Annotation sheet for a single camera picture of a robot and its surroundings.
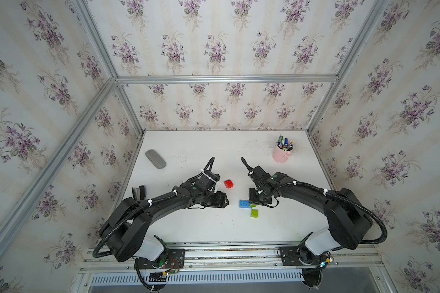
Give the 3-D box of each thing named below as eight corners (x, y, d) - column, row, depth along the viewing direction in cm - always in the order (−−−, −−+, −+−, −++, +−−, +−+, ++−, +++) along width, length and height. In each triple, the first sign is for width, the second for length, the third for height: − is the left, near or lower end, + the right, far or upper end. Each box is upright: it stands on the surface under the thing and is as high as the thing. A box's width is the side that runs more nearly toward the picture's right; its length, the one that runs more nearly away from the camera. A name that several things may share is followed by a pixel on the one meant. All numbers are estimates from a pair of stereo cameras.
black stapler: (135, 202, 91) (132, 199, 88) (134, 190, 95) (131, 187, 92) (146, 199, 92) (143, 195, 89) (144, 187, 96) (142, 184, 94)
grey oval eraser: (145, 155, 109) (144, 152, 107) (153, 150, 112) (151, 147, 110) (159, 169, 103) (158, 167, 101) (167, 164, 105) (166, 161, 103)
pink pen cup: (274, 164, 106) (280, 150, 97) (272, 153, 112) (277, 140, 102) (288, 164, 107) (295, 150, 97) (285, 154, 112) (291, 140, 102)
